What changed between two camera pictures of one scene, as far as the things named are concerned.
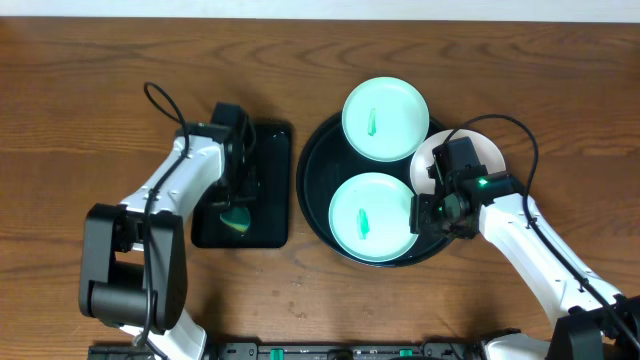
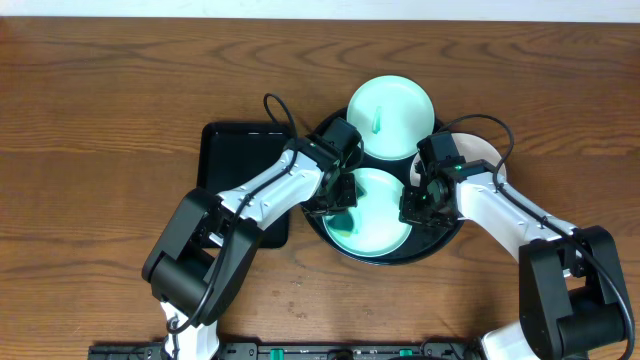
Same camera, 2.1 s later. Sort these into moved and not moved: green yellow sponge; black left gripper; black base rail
Moved: green yellow sponge; black left gripper
Not moved: black base rail
